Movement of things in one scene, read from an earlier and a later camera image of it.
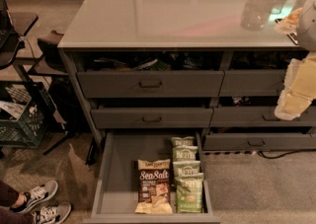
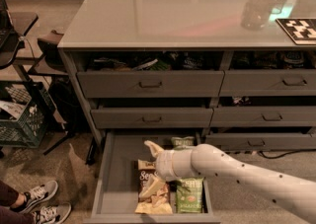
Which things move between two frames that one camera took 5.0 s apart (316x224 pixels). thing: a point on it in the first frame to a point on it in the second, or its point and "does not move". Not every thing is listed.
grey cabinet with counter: (189, 51) does not move
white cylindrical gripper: (307, 24) to (163, 165)
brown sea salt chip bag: (154, 186) does not move
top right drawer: (252, 82) does not move
